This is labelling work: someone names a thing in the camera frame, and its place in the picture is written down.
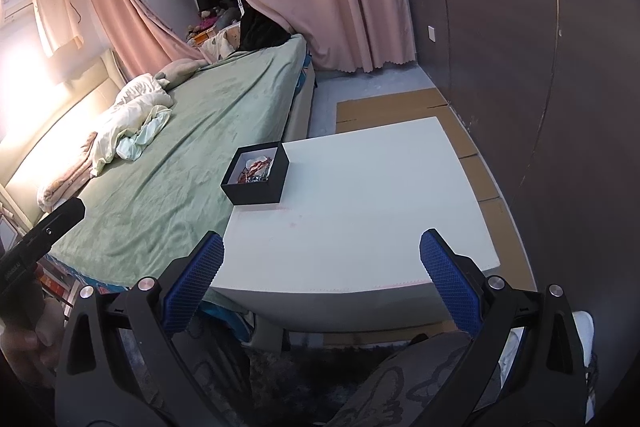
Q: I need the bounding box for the grey green pillow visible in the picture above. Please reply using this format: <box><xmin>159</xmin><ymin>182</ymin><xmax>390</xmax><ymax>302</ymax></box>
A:
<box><xmin>152</xmin><ymin>57</ymin><xmax>212</xmax><ymax>88</ymax></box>

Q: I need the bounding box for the green bed blanket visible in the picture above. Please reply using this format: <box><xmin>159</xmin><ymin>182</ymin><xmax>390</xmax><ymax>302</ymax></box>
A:
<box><xmin>50</xmin><ymin>34</ymin><xmax>308</xmax><ymax>304</ymax></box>

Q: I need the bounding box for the white shoe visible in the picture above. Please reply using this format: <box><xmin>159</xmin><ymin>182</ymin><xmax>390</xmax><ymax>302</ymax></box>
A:
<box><xmin>500</xmin><ymin>311</ymin><xmax>598</xmax><ymax>413</ymax></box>

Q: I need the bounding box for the dark brown wardrobe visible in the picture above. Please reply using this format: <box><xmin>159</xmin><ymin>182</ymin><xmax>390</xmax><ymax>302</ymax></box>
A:
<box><xmin>390</xmin><ymin>0</ymin><xmax>640</xmax><ymax>288</ymax></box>

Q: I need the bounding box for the brown cardboard sheet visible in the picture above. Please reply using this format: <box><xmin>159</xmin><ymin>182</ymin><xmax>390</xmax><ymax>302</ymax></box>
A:
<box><xmin>335</xmin><ymin>87</ymin><xmax>451</xmax><ymax>138</ymax></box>

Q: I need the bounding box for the person's left hand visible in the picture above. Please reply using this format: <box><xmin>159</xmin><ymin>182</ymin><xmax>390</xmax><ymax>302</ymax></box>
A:
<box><xmin>0</xmin><ymin>294</ymin><xmax>67</xmax><ymax>389</ymax></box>

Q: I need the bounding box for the black jewelry box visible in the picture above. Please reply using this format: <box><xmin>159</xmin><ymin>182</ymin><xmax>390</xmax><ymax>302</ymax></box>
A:
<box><xmin>221</xmin><ymin>141</ymin><xmax>291</xmax><ymax>206</ymax></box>

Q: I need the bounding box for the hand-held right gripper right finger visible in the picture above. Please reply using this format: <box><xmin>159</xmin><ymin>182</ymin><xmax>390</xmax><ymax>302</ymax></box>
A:
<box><xmin>419</xmin><ymin>228</ymin><xmax>587</xmax><ymax>427</ymax></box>

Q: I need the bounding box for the black clothing pile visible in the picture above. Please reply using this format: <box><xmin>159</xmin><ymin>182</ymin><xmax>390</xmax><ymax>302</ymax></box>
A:
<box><xmin>239</xmin><ymin>4</ymin><xmax>293</xmax><ymax>54</ymax></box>

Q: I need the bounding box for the beige bed frame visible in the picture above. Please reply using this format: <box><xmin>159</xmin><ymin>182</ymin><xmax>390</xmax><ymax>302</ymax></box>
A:
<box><xmin>282</xmin><ymin>66</ymin><xmax>319</xmax><ymax>144</ymax></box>

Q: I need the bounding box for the beige padded headboard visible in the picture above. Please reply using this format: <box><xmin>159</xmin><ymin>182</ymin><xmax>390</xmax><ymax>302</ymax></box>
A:
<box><xmin>0</xmin><ymin>49</ymin><xmax>126</xmax><ymax>218</ymax></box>

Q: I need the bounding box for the white table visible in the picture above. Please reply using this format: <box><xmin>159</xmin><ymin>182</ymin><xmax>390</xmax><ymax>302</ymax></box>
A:
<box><xmin>209</xmin><ymin>117</ymin><xmax>502</xmax><ymax>335</ymax></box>

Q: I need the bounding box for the printed pillow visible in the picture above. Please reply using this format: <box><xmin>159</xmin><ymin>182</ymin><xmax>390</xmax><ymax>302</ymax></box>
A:
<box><xmin>200</xmin><ymin>24</ymin><xmax>242</xmax><ymax>64</ymax></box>

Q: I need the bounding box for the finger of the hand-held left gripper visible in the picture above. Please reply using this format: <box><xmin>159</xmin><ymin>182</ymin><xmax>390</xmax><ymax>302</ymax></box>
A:
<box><xmin>22</xmin><ymin>197</ymin><xmax>87</xmax><ymax>260</ymax></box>

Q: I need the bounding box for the cream hanging towel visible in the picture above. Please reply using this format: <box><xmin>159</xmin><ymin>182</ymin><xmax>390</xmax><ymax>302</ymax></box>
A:
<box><xmin>27</xmin><ymin>0</ymin><xmax>86</xmax><ymax>58</ymax></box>

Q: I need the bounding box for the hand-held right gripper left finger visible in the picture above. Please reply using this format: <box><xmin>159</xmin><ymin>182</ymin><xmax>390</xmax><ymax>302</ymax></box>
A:
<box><xmin>54</xmin><ymin>231</ymin><xmax>227</xmax><ymax>427</ymax></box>

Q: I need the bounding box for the pink fleece blanket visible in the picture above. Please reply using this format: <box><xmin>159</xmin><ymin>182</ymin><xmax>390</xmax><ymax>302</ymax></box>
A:
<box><xmin>37</xmin><ymin>132</ymin><xmax>99</xmax><ymax>214</ymax></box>

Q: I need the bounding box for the white air conditioner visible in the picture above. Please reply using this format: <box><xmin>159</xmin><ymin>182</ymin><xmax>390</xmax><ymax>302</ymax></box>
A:
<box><xmin>0</xmin><ymin>0</ymin><xmax>40</xmax><ymax>26</ymax></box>

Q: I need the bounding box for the red cord bracelet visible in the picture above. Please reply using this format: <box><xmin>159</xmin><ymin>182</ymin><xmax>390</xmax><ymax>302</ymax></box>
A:
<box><xmin>244</xmin><ymin>159</ymin><xmax>273</xmax><ymax>180</ymax></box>

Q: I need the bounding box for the dark shaggy rug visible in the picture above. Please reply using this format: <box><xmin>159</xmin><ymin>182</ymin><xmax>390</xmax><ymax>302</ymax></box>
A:
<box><xmin>245</xmin><ymin>341</ymin><xmax>416</xmax><ymax>427</ymax></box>

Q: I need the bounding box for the cream duvet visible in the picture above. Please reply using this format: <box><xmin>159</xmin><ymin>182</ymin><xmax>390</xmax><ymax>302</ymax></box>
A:
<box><xmin>90</xmin><ymin>74</ymin><xmax>174</xmax><ymax>178</ymax></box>

